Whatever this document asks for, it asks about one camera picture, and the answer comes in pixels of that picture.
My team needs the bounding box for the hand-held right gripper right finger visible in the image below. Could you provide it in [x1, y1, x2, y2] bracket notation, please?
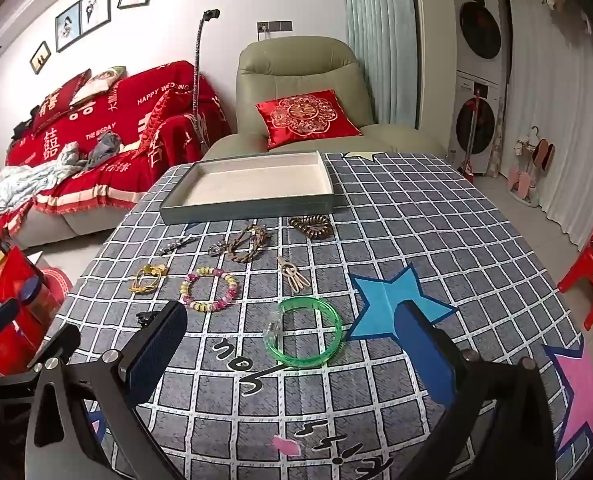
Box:
[393, 301, 557, 480]

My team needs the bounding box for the beige hair clip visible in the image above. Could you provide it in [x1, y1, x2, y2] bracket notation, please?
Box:
[276, 256, 311, 293]

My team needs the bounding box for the small picture frame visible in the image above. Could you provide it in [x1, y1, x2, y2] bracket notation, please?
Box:
[29, 41, 51, 75]

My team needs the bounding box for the white dryer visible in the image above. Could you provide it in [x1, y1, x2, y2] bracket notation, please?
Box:
[456, 0, 507, 78]

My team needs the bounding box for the brown braided charm bracelet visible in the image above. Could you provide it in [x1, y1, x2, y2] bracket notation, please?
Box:
[208, 224, 271, 263]

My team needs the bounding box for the red fringed cushion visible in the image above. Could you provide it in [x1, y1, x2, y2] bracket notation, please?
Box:
[139, 87, 197, 156]

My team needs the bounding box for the large portrait picture frame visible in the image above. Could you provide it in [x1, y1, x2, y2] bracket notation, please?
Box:
[80, 0, 112, 36]
[55, 4, 82, 53]

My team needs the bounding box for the silver rhinestone hair clip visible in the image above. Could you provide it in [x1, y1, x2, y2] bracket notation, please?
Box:
[157, 234, 193, 257]

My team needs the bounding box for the red cushion with characters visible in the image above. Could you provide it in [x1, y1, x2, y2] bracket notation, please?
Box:
[30, 69, 92, 136]

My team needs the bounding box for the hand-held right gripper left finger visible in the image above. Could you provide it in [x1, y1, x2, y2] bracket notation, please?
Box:
[25, 301, 190, 480]

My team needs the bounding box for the gooseneck phone holder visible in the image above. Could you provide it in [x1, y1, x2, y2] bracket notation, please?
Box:
[189, 8, 221, 158]

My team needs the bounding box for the brown spiral hair tie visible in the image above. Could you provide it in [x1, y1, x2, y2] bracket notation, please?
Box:
[289, 214, 333, 241]

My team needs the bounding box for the yellow gold bracelet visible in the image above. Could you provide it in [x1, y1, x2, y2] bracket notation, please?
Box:
[129, 263, 170, 296]

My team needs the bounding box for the green translucent bangle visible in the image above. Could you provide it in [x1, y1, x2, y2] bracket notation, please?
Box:
[264, 296, 343, 368]

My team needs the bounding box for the red printed blanket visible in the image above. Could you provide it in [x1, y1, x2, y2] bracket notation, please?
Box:
[5, 61, 232, 216]

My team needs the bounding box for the grey checked tablecloth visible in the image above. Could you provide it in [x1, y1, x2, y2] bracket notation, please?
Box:
[26, 151, 593, 480]

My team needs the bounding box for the green curtain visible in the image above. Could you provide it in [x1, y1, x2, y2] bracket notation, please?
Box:
[339, 0, 419, 128]

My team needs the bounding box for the red gift bag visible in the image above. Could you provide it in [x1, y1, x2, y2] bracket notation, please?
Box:
[0, 245, 72, 376]

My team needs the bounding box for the white grey cloth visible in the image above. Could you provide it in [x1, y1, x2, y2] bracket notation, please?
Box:
[0, 142, 80, 213]

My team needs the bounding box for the slipper rack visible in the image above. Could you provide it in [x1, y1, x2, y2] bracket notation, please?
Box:
[506, 125, 557, 208]

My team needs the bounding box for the white washing machine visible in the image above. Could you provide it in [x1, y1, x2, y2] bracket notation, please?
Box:
[449, 72, 507, 176]

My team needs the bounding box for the grey garment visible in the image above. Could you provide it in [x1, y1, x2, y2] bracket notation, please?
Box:
[86, 132, 123, 168]

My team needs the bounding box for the white green pillow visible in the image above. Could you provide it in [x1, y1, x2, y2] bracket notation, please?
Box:
[69, 66, 127, 106]

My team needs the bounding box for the white curtain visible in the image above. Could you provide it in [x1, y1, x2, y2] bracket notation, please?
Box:
[503, 0, 593, 261]

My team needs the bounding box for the red mop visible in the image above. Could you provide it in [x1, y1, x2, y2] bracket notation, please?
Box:
[462, 87, 482, 177]

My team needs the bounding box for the pink yellow beaded bracelet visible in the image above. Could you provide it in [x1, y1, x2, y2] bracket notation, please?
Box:
[180, 267, 239, 313]

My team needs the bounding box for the beige armchair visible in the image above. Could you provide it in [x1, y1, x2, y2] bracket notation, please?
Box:
[201, 36, 447, 166]

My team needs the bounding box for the grey jewelry tray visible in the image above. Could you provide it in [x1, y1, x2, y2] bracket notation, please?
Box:
[159, 150, 336, 226]

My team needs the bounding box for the red embroidered cushion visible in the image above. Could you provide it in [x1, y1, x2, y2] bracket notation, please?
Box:
[255, 89, 363, 150]

